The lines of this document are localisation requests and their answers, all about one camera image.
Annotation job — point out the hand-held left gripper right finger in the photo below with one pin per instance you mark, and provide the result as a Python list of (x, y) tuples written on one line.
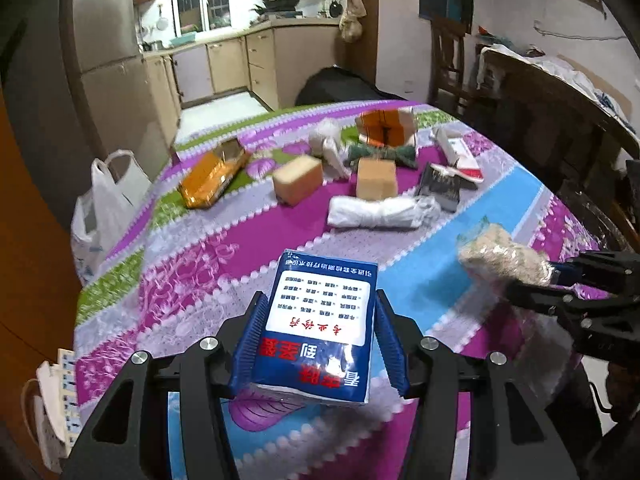
[(391, 350)]

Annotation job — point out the blue patterned card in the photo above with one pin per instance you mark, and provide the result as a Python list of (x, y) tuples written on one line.
[(67, 395)]

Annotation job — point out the beige kitchen cabinets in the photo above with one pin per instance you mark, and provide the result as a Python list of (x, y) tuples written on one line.
[(260, 65)]

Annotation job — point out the clear bag of beige flakes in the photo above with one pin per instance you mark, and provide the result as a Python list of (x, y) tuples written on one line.
[(500, 257)]

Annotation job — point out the orange wooden cabinet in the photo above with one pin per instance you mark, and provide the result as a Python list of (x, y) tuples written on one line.
[(30, 260)]

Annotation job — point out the colourful striped floral tablecloth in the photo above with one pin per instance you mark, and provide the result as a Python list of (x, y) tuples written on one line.
[(260, 250)]

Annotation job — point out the dark wooden chair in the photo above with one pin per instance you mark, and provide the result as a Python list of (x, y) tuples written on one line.
[(445, 55)]

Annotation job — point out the red and white packet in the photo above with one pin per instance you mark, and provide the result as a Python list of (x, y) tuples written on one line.
[(465, 172)]

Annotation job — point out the beige refrigerator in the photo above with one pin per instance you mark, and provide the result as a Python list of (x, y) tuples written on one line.
[(115, 60)]

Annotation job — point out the rolled white plastic bag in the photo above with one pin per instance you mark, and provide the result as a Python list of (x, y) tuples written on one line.
[(375, 212)]

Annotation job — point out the white plastic carrier bag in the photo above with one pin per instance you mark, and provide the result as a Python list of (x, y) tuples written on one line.
[(100, 215)]

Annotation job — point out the white tote bag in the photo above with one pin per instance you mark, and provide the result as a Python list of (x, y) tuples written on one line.
[(47, 410)]

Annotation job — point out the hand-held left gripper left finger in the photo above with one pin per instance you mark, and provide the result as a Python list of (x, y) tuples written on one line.
[(247, 350)]

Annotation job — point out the green knitted bow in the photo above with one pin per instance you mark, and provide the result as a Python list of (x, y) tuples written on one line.
[(400, 152)]

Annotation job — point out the black pan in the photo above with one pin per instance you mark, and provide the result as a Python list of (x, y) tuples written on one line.
[(275, 2)]

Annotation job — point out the dark wooden side table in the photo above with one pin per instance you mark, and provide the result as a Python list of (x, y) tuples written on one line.
[(540, 110)]

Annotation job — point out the teal basin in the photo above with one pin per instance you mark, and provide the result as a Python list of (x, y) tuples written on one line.
[(182, 39)]

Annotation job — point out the blue and white tissue packet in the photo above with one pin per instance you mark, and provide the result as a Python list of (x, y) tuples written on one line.
[(320, 320)]

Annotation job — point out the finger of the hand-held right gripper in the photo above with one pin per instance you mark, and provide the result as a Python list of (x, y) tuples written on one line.
[(565, 272), (540, 297)]

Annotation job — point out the beige hanging bag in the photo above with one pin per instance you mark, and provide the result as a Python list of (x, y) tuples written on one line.
[(351, 20)]

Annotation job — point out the orange foil snack packet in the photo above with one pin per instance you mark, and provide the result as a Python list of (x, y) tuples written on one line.
[(210, 185)]

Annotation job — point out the yellow sponge block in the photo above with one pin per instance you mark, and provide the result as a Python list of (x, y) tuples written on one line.
[(376, 180), (297, 180)]

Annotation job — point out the white and green box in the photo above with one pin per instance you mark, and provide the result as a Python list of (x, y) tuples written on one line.
[(452, 147)]

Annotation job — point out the orange and white carton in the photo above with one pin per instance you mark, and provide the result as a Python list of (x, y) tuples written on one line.
[(385, 127)]

